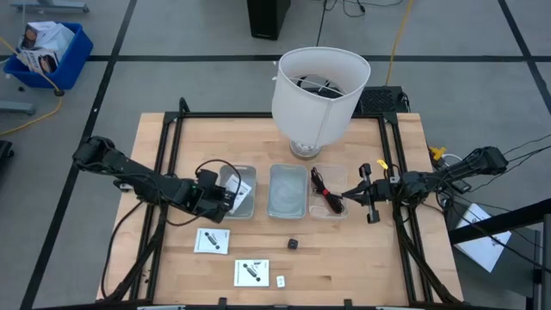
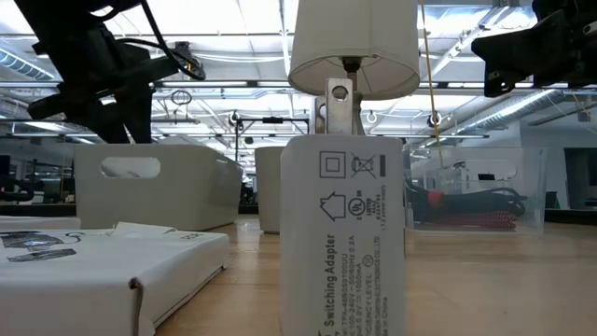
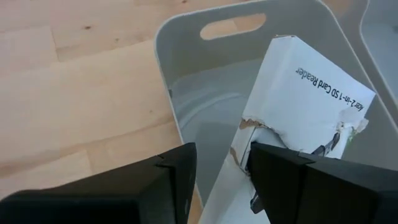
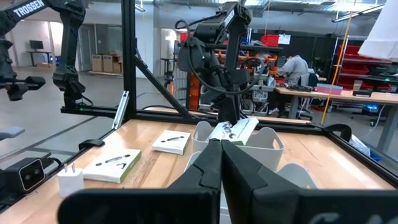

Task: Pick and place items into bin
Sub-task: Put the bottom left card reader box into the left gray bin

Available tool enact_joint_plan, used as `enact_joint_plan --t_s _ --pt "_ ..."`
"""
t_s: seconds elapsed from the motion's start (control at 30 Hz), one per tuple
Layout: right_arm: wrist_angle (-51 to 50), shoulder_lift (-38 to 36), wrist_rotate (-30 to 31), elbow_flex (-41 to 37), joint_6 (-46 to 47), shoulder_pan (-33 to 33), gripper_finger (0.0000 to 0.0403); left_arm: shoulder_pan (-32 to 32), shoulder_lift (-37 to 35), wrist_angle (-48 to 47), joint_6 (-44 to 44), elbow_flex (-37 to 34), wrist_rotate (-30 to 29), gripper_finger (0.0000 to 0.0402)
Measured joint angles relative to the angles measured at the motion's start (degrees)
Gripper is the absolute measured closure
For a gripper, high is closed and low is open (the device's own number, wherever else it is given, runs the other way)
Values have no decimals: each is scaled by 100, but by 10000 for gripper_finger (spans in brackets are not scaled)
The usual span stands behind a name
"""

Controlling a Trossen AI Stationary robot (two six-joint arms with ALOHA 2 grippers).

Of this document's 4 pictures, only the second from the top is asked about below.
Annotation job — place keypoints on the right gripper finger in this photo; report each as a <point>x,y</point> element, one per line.
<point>506,38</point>
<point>506,57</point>

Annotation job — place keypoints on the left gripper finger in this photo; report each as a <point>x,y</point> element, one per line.
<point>158,75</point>
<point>158,63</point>

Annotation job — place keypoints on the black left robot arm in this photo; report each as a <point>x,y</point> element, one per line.
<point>51,106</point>

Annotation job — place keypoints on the black background stand frame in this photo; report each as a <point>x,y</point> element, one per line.
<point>273,120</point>

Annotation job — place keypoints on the clear plastic bin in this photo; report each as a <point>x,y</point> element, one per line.
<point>531,163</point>

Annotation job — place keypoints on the grey plastic bin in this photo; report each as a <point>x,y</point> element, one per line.
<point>269,191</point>
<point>186,196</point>

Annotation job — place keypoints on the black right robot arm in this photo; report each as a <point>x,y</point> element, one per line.
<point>588,56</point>

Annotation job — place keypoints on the white switching adapter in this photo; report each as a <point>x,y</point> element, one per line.
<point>342,242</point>

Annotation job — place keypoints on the white instruction booklet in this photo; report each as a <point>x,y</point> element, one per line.
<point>93,275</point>

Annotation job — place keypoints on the table lamp with white shade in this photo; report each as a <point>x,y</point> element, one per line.
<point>354,37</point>

